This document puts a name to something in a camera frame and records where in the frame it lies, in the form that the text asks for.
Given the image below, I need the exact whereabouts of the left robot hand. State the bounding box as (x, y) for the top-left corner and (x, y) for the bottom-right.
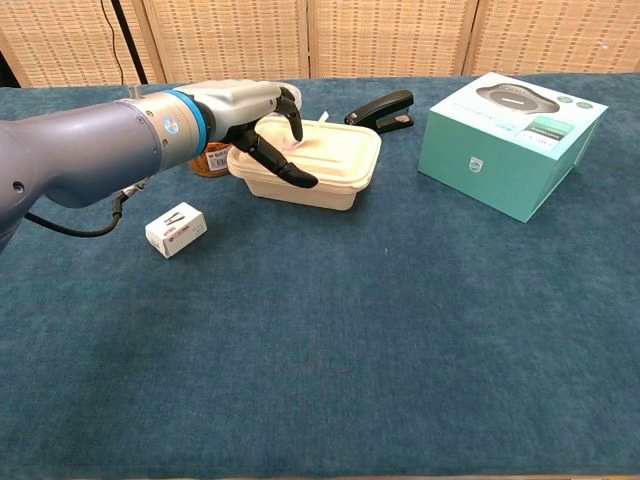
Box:
(192, 78), (320, 190)

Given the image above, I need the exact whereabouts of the pink paper slip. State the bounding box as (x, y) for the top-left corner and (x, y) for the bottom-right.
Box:
(283, 110), (331, 150)

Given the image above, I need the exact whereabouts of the cream lidded food container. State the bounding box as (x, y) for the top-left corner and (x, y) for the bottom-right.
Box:
(226, 116), (383, 212)

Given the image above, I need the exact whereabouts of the small white clip box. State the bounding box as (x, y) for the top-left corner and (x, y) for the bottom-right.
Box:
(144, 201), (208, 260)

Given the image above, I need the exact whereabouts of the clear jar of rubber bands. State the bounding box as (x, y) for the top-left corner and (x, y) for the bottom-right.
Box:
(188, 141), (232, 178)

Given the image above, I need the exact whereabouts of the black tripod stand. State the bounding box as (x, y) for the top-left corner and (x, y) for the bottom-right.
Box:
(110, 0), (150, 85)

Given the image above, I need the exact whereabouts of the black stapler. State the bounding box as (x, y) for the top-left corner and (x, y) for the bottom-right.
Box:
(343, 89), (416, 136)

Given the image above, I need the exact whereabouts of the blue table cloth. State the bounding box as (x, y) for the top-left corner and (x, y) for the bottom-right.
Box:
(0, 73), (640, 479)

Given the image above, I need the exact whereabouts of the teal product carton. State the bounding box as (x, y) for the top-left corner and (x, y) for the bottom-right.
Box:
(417, 71), (609, 224)

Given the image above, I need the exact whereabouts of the thin black hanging cable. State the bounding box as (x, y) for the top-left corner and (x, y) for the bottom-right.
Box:
(99, 0), (125, 86)

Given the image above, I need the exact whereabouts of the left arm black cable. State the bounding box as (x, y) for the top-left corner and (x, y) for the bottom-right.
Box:
(23, 179), (151, 239)

